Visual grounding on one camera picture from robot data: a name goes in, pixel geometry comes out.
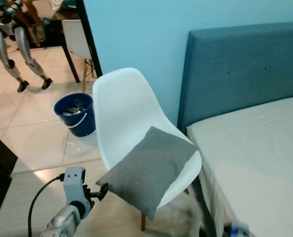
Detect grey fabric pillow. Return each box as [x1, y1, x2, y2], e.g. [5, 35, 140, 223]
[96, 126, 199, 221]

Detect white plastic shell chair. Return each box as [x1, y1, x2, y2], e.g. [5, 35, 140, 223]
[61, 19, 97, 93]
[92, 68, 202, 232]

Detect blue plastic bucket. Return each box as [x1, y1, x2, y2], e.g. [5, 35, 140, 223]
[54, 93, 96, 137]

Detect dark wooden table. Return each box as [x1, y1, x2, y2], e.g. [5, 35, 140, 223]
[38, 6, 86, 82]

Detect seated person bare legs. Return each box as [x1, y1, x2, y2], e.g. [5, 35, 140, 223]
[29, 0, 48, 43]

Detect blue upholstered headboard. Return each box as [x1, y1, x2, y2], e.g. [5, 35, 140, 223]
[177, 21, 293, 134]

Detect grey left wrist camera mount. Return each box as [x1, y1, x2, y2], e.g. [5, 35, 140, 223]
[62, 167, 88, 204]

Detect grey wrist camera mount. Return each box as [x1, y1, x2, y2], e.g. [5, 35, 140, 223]
[229, 222, 252, 237]
[62, 167, 88, 204]

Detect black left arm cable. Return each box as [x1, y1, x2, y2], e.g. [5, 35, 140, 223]
[28, 174, 66, 237]

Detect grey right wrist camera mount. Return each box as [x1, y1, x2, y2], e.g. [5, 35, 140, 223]
[229, 222, 252, 237]

